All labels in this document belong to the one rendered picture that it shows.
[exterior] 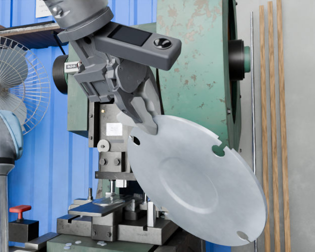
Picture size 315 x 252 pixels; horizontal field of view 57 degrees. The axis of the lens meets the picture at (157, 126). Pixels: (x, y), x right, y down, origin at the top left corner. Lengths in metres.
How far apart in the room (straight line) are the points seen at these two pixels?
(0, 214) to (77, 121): 0.63
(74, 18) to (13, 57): 1.44
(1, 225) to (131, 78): 0.43
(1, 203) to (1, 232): 0.06
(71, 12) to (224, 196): 0.36
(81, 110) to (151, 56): 0.87
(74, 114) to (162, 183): 0.73
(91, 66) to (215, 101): 0.45
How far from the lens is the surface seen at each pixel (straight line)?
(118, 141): 1.19
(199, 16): 0.83
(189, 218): 0.61
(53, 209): 2.94
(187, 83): 0.81
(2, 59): 1.78
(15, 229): 1.29
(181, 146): 0.48
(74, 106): 1.25
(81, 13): 0.40
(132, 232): 1.14
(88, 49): 0.45
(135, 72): 0.45
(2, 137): 0.70
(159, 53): 0.38
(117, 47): 0.40
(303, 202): 2.36
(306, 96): 2.36
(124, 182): 1.26
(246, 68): 1.16
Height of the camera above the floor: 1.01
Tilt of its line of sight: 3 degrees up
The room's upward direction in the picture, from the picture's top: straight up
